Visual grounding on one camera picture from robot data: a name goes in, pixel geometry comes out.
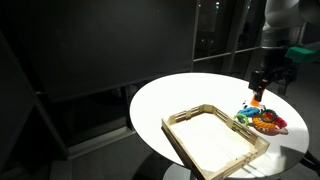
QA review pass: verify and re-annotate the red toy ring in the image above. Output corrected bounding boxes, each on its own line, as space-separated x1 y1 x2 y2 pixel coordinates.
264 111 288 130

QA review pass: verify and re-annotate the green camera mount box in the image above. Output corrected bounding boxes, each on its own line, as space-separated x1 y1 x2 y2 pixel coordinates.
285 42 320 63

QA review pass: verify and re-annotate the white table pedestal base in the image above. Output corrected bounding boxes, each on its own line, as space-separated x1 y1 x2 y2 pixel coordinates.
163 164 197 180

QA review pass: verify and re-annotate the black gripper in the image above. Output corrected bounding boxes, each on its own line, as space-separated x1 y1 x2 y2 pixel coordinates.
249 63 298 100

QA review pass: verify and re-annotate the orange stacking peg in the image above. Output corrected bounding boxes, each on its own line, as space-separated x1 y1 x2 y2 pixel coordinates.
250 95 260 107

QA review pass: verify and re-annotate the dark green toy ring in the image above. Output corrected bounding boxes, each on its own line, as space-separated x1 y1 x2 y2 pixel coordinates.
259 108 278 124

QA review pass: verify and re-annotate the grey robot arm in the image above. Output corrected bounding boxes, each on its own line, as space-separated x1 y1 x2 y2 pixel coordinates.
249 0 320 102

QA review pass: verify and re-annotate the orange toy ring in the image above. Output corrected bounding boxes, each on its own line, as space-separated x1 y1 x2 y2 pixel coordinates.
251 116 278 132

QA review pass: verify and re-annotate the black white striped base ring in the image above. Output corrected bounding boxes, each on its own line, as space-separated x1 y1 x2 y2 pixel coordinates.
241 99 266 110

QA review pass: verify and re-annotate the blue toy ring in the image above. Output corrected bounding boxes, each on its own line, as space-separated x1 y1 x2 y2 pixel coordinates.
236 106 261 118

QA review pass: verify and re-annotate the wooden slatted tray box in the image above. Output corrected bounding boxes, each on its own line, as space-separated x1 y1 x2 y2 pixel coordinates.
162 104 269 180

